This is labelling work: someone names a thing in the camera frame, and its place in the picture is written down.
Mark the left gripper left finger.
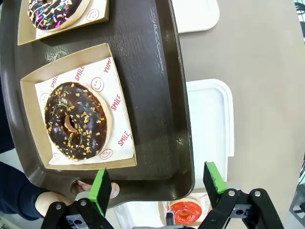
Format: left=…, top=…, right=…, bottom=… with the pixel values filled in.
left=40, top=168, right=113, bottom=229

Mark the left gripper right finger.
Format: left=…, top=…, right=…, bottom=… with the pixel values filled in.
left=197, top=161, right=284, bottom=229

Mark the chocolate donut with nut bits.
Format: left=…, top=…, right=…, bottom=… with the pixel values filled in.
left=44, top=82, right=112, bottom=161

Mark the dark brown serving tray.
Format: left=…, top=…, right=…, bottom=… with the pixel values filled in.
left=0, top=0, right=195, bottom=208

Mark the paper liner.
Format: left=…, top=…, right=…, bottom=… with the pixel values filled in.
left=166, top=193, right=212, bottom=226
left=35, top=58, right=135, bottom=166
left=35, top=0, right=108, bottom=40

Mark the cardboard tray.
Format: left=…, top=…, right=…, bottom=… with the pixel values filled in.
left=158, top=192, right=213, bottom=227
left=18, top=0, right=110, bottom=46
left=20, top=42, right=137, bottom=170

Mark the chocolate donut with coloured sprinkles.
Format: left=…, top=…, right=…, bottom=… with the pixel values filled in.
left=27, top=0, right=91, bottom=32

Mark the person right forearm navy sleeve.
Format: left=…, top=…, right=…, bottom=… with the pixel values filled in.
left=0, top=161, right=48, bottom=221

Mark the paper liner under red donut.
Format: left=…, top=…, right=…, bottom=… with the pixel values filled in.
left=166, top=193, right=212, bottom=226

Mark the red glazed donut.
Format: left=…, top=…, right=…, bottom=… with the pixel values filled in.
left=169, top=199, right=203, bottom=222

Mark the cardboard tray under red donut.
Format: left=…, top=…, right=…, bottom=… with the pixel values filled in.
left=158, top=192, right=213, bottom=227

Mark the person right hand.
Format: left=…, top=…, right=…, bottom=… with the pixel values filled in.
left=35, top=180, right=121, bottom=219

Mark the white display tray base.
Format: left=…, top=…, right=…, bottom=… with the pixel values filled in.
left=113, top=78, right=235, bottom=229
left=171, top=0, right=220, bottom=33

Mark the grey metal equipment frame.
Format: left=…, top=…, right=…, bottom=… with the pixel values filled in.
left=289, top=181, right=305, bottom=215

